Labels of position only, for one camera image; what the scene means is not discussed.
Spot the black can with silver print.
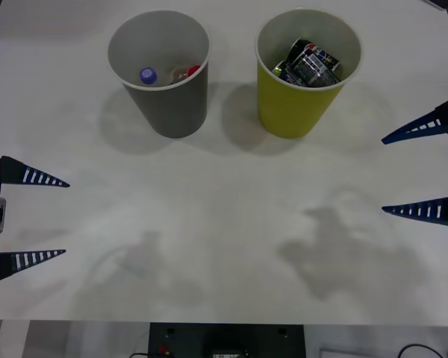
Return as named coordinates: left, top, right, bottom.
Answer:
left=272, top=52, right=343, bottom=89

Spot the black can with round logo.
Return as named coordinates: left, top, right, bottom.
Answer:
left=286, top=37, right=340, bottom=70

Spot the grey plastic waste bin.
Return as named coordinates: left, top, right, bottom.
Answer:
left=106, top=10, right=211, bottom=139

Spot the red-capped orange label bottle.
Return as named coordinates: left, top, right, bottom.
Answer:
left=169, top=64, right=202, bottom=85

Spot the purple-capped plastic bottle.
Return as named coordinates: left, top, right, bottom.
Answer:
left=138, top=66, right=160, bottom=87

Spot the black robot base box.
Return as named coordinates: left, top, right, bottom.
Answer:
left=149, top=322, right=305, bottom=358

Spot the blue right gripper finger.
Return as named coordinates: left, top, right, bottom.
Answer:
left=381, top=193, right=448, bottom=230
left=381, top=96, right=448, bottom=146

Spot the yellow-green plastic waste bin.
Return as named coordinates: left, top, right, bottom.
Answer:
left=254, top=7, right=363, bottom=139

